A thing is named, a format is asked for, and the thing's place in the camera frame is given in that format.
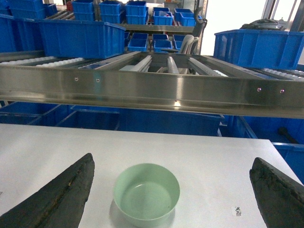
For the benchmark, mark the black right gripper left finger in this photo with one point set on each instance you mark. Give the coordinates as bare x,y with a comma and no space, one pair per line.
58,204

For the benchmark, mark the stainless steel roller shelf rack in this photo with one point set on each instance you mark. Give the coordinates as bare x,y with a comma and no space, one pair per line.
145,80

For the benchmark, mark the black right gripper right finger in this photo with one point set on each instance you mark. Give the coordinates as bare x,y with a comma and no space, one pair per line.
280,199

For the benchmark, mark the large blue bin on shelf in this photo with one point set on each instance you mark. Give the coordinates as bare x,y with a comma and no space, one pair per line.
86,39

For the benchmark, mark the grey office chair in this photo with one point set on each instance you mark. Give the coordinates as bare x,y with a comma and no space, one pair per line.
185,44

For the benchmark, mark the blue bin under shelf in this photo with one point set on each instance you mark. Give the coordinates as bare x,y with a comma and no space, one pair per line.
148,121

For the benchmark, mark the blue bin at right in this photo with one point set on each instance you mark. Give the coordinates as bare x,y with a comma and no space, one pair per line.
251,48

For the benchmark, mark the light green bowl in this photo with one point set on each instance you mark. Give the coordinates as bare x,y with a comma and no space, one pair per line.
146,194

